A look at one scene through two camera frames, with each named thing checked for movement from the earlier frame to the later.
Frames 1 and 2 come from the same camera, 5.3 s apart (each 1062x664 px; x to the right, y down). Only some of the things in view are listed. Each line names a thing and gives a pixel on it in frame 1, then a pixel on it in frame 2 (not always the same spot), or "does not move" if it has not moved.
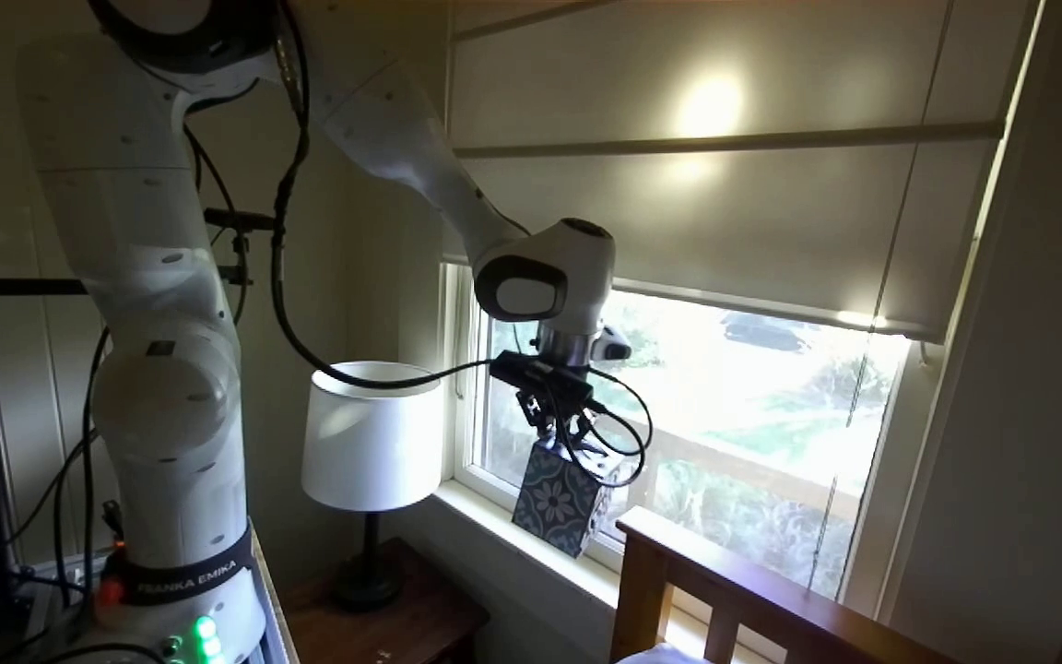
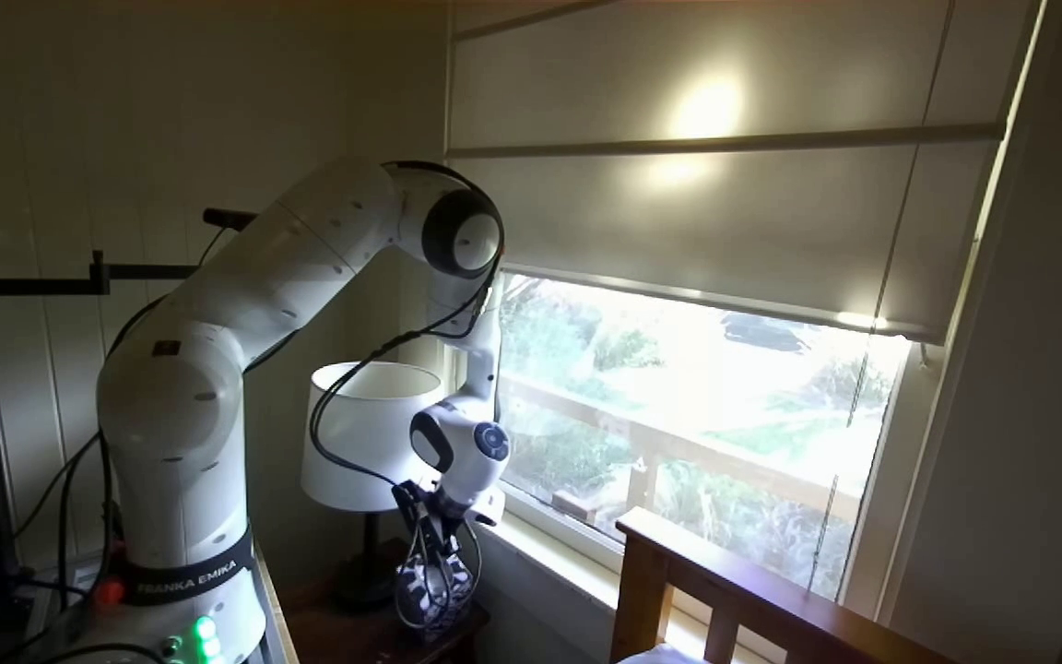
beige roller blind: x=820 y=159 does not move
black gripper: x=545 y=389 -> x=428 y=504
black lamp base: x=374 y=573 does not move
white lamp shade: x=374 y=442 does not move
